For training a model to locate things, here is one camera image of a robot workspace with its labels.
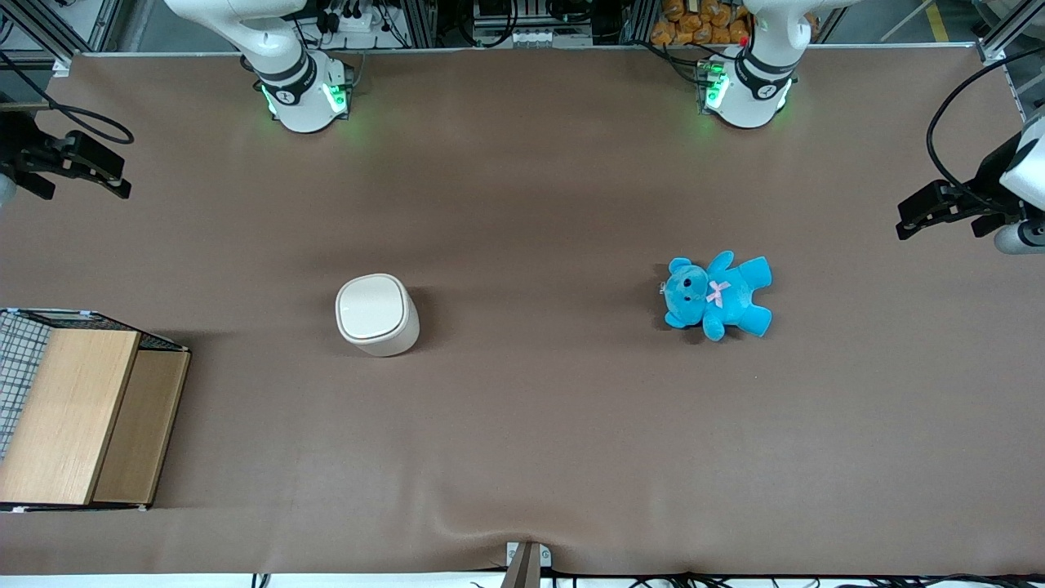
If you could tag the white power strip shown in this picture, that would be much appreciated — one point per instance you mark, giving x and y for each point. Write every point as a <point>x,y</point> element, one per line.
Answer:
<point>355,20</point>

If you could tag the aluminium corner frame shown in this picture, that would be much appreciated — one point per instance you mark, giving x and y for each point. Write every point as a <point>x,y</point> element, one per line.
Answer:
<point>992,47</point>

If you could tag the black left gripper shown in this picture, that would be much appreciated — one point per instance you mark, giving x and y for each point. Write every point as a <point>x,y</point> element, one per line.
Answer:
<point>987,181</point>

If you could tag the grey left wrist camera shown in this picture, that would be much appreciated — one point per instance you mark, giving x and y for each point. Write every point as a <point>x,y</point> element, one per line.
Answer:
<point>1020,238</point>

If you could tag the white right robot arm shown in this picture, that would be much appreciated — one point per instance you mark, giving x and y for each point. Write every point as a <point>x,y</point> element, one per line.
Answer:
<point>298,90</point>

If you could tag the aluminium frame post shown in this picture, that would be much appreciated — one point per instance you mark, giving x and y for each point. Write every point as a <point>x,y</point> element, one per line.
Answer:
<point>420,23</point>
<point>638,20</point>

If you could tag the blue teddy bear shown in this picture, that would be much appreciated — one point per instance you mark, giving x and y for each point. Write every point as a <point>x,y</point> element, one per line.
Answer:
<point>718,298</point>

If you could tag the pile of orange plush toys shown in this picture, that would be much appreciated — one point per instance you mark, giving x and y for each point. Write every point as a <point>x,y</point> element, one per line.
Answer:
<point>702,24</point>

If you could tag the beige lidded trash can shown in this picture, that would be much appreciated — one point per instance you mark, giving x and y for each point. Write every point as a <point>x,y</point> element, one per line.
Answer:
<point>375,314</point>

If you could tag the wooden shelf rack black frame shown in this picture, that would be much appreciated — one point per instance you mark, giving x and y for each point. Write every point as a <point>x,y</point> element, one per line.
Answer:
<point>73,416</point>

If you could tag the brown table mat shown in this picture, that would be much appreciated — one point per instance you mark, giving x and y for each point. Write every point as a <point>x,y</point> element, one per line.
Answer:
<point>571,425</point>

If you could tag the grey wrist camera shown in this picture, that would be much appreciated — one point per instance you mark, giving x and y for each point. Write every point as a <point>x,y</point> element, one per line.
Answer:
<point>1020,238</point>
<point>5,189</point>

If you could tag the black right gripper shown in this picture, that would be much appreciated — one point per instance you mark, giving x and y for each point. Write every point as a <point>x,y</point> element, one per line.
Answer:
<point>22,149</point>

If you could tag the white terminal block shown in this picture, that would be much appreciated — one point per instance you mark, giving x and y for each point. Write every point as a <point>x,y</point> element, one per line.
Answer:
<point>547,37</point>

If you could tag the metal table clamp bracket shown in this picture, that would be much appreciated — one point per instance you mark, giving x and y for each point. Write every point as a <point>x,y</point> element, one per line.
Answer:
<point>526,563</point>

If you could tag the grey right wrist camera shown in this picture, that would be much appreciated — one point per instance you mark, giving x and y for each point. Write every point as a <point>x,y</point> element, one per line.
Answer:
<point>5,189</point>

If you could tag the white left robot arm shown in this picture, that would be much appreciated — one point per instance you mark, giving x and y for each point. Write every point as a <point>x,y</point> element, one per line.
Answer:
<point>755,86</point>

